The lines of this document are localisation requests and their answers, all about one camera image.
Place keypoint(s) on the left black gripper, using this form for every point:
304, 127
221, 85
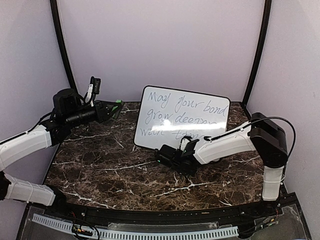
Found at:
101, 110

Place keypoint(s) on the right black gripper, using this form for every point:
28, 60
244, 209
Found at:
194, 170

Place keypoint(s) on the green whiteboard eraser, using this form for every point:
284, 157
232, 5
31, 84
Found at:
117, 108

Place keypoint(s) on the white whiteboard black frame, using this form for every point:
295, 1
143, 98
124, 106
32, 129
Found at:
166, 115

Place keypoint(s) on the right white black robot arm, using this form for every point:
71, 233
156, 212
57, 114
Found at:
260, 134

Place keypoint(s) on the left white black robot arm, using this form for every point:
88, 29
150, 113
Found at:
70, 111

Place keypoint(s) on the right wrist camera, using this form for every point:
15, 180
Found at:
165, 155

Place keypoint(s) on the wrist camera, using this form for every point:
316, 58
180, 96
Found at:
165, 155
92, 91

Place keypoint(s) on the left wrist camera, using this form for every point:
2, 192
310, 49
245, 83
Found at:
92, 91

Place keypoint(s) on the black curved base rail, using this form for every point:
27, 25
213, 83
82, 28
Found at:
225, 215

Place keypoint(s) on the white slotted cable duct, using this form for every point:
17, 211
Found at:
100, 233

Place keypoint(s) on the left black frame post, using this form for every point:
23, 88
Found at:
61, 44

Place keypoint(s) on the black frame post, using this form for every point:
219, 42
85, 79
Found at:
61, 44
258, 52

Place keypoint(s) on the right black frame post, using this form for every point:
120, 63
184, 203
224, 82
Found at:
258, 52

